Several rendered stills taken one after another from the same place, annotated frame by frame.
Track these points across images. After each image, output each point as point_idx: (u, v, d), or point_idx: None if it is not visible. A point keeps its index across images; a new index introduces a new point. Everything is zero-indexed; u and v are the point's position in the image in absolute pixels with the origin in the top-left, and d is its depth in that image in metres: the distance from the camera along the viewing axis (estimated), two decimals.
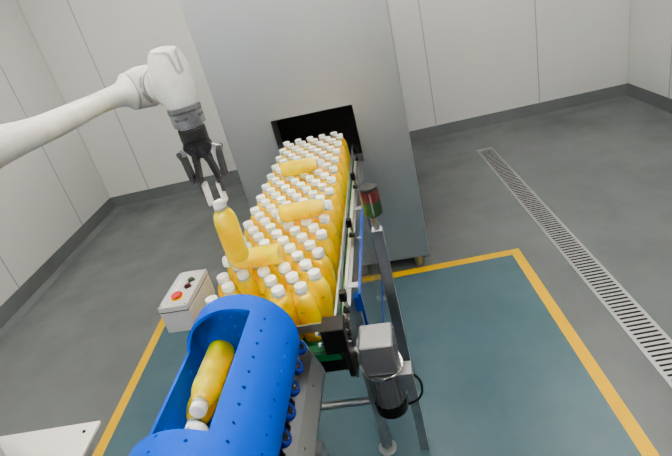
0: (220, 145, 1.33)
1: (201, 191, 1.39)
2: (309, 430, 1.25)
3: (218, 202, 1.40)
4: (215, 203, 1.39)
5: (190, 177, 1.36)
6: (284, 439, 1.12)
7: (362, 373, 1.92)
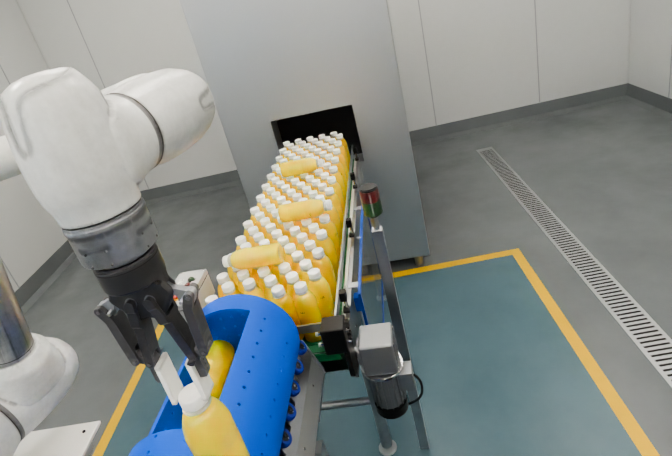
0: (194, 291, 0.59)
1: (155, 376, 0.65)
2: (309, 430, 1.25)
3: (248, 283, 1.52)
4: (245, 284, 1.51)
5: (129, 353, 0.62)
6: (284, 439, 1.12)
7: (362, 373, 1.92)
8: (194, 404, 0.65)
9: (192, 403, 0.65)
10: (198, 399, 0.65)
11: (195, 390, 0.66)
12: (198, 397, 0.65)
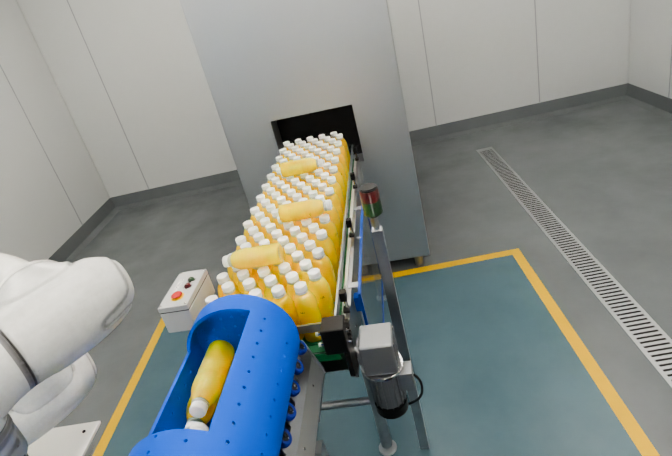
0: None
1: None
2: (309, 430, 1.25)
3: (248, 283, 1.52)
4: (245, 284, 1.51)
5: None
6: (284, 439, 1.12)
7: (362, 373, 1.92)
8: (256, 296, 1.45)
9: (255, 295, 1.45)
10: (258, 294, 1.45)
11: (256, 291, 1.47)
12: (258, 293, 1.45)
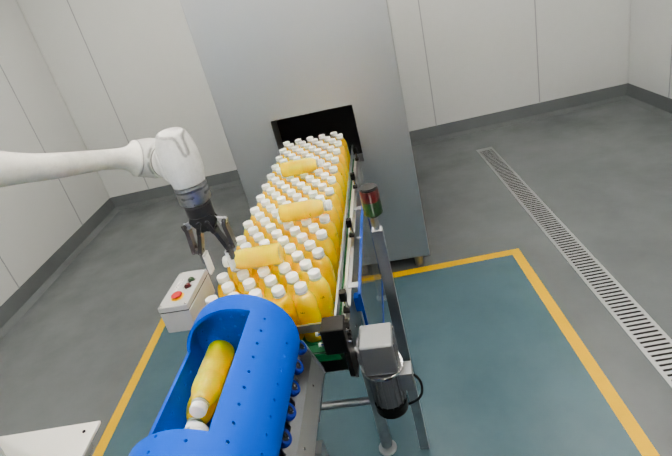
0: (226, 218, 1.36)
1: (202, 260, 1.42)
2: (309, 430, 1.25)
3: (248, 283, 1.52)
4: (245, 284, 1.51)
5: (192, 248, 1.40)
6: (284, 439, 1.12)
7: (362, 373, 1.92)
8: (256, 296, 1.45)
9: (255, 295, 1.45)
10: (258, 294, 1.45)
11: (256, 291, 1.47)
12: (258, 293, 1.45)
